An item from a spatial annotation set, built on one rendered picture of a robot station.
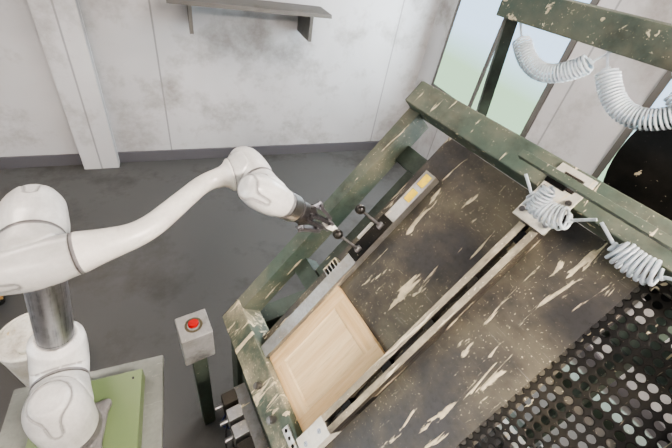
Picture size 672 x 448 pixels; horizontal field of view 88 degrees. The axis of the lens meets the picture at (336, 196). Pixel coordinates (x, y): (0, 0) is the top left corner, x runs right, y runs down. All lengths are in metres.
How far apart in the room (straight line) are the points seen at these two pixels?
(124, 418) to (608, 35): 2.01
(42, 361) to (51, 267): 0.57
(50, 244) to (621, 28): 1.60
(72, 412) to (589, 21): 1.95
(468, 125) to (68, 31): 3.20
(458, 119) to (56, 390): 1.49
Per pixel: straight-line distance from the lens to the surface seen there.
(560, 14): 1.49
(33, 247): 0.99
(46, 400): 1.42
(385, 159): 1.43
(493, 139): 1.22
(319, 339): 1.39
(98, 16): 3.74
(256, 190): 0.95
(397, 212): 1.28
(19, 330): 2.56
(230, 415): 1.60
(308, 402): 1.43
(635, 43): 1.39
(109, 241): 0.97
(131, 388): 1.66
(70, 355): 1.49
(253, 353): 1.56
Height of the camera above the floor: 2.27
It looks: 37 degrees down
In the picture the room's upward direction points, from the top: 11 degrees clockwise
